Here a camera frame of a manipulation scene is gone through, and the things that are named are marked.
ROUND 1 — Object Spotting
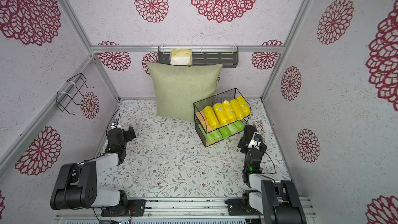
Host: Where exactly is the green cushion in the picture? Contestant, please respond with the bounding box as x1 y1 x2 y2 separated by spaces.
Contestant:
146 62 223 122

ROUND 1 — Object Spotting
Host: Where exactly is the black trash bag roll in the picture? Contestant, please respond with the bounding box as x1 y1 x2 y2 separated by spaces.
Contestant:
243 124 256 146

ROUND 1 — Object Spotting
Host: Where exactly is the yellow roll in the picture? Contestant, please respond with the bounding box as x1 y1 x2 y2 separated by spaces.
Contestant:
213 103 230 126
222 100 237 123
230 99 245 120
236 95 251 117
203 106 220 129

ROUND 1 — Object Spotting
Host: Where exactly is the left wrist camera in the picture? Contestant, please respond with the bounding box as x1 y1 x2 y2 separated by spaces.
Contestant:
108 119 121 130

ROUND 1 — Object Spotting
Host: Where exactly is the grey wall rack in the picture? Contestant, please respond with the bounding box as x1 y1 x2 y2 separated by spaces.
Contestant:
158 47 239 68

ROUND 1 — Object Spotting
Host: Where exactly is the green roll diagonal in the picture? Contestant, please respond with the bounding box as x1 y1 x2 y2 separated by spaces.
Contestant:
219 126 231 139

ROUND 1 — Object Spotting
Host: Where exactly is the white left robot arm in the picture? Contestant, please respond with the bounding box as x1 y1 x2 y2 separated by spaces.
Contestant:
50 126 136 215

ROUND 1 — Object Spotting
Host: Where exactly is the green roll front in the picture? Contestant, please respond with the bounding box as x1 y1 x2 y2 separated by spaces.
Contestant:
227 123 238 135

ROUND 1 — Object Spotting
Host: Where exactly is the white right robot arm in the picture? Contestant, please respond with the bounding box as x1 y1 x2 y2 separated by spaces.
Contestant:
241 139 307 224

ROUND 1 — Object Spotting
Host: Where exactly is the green roll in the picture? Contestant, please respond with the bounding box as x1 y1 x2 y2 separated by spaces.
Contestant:
227 123 238 135
199 125 215 145
233 121 245 132
211 130 223 142

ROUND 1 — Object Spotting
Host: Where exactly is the metal base rail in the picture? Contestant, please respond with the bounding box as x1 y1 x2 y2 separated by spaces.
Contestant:
55 196 317 224

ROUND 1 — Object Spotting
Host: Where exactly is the white yellow sponge pack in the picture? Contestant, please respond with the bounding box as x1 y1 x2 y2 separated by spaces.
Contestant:
170 49 193 66

